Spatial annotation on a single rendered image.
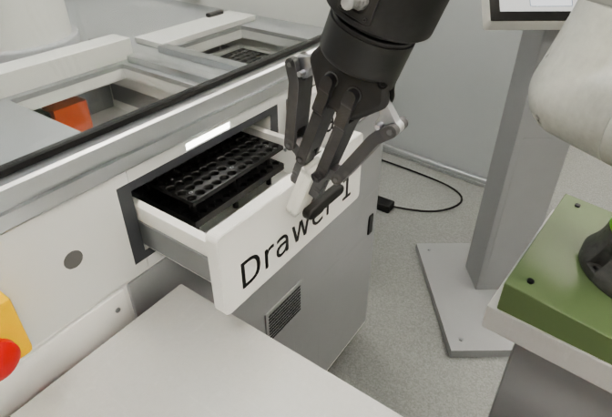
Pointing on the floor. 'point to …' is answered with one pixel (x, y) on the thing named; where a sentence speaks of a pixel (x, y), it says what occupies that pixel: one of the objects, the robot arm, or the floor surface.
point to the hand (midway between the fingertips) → (306, 187)
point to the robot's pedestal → (546, 371)
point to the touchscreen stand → (497, 217)
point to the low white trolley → (198, 372)
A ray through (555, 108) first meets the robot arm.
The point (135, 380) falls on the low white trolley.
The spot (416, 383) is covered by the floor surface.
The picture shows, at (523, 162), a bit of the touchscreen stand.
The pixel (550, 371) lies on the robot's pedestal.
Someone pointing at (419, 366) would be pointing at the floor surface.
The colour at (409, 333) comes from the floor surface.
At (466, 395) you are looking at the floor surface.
